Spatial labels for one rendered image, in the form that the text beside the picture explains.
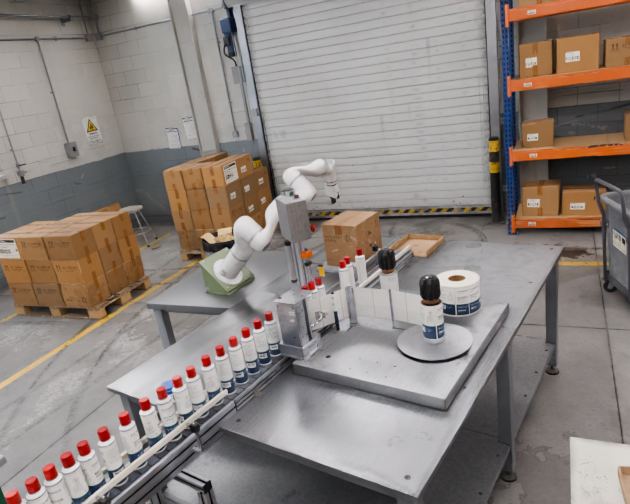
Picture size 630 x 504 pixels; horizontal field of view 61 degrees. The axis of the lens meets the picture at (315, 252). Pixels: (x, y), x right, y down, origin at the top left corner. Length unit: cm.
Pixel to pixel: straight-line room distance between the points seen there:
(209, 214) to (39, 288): 198
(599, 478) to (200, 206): 541
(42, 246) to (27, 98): 298
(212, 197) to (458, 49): 327
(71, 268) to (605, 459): 482
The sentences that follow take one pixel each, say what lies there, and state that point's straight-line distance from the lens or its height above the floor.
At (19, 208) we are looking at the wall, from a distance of 799.
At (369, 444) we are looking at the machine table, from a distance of 188.
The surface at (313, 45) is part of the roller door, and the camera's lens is 711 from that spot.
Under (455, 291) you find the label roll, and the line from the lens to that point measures 243.
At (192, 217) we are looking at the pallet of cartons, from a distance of 662.
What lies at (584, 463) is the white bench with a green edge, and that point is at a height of 80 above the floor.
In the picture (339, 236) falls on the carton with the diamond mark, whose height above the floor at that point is 105.
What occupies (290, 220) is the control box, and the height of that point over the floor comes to 140.
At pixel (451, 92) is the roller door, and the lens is 664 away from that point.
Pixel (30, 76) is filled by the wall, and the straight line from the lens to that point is 839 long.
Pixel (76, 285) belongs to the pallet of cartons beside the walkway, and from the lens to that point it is 571.
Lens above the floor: 202
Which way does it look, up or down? 19 degrees down
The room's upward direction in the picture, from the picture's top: 9 degrees counter-clockwise
